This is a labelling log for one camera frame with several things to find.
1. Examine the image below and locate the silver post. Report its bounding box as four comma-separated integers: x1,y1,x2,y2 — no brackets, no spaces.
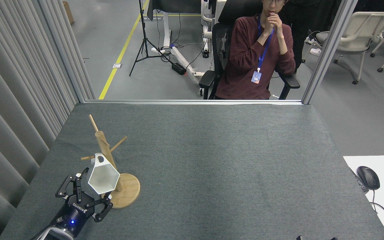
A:
301,0,359,105

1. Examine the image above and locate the white desk leg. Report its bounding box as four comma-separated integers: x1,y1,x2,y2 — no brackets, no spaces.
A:
150,12,173,54

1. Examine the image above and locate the black computer mouse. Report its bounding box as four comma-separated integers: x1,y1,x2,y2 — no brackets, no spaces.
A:
356,166,380,191

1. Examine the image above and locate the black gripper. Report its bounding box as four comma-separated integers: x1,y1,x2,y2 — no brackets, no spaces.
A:
55,168,114,234

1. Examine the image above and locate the blue lanyard with badge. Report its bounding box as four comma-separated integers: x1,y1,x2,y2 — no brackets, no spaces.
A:
251,14,274,84

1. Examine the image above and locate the white office chair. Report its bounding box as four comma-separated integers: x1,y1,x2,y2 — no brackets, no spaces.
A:
304,12,384,85

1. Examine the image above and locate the black office chair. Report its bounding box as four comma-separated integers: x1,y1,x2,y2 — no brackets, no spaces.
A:
199,0,300,100

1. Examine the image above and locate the white power strip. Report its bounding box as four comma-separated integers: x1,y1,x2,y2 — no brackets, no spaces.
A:
305,37,322,56

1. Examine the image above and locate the silver table rail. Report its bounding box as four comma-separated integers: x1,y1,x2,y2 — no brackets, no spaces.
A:
85,99,303,106

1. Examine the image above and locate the white stand base bar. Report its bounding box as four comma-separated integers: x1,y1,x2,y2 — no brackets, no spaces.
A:
171,46,206,84

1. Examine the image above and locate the person's right hand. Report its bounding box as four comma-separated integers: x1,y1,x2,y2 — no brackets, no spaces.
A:
264,14,277,36

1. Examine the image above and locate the wooden cup rack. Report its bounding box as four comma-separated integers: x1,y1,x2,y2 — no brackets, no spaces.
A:
81,114,141,209

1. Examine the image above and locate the seated person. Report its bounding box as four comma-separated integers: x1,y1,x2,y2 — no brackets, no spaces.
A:
215,0,296,100

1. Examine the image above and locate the person's left hand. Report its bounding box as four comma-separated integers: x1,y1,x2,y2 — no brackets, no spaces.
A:
272,13,283,37

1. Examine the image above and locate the cardboard box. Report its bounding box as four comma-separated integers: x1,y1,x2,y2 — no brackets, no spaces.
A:
63,2,75,25

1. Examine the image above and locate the grey curtain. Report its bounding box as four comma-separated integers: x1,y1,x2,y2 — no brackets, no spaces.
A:
0,0,96,240

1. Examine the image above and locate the black tripod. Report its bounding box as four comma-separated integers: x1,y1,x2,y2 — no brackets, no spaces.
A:
129,0,172,77

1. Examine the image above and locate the white hexagonal cup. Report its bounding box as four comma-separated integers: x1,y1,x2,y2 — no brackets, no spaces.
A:
88,153,121,195

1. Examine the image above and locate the grey felt table cover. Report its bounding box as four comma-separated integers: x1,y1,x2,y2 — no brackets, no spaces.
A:
0,103,384,240

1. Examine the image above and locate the standing person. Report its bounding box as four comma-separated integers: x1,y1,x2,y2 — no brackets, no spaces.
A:
284,0,313,74

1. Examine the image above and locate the black cloth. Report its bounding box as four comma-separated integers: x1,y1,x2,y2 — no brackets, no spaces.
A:
147,0,202,21

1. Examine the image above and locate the white wheeled stand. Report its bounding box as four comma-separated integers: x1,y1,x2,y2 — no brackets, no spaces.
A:
200,0,226,59

